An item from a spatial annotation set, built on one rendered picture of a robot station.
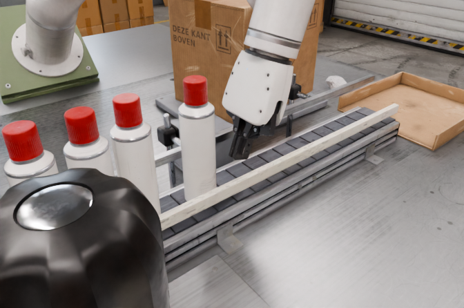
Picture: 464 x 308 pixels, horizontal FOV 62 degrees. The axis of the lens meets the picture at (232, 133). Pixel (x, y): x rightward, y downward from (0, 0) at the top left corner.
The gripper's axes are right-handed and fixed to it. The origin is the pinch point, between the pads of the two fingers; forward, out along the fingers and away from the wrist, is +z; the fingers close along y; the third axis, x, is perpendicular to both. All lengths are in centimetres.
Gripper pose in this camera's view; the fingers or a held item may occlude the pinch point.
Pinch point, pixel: (241, 146)
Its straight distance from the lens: 63.8
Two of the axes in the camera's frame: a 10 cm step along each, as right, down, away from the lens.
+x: 7.4, 0.1, 6.8
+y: 6.2, 3.8, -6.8
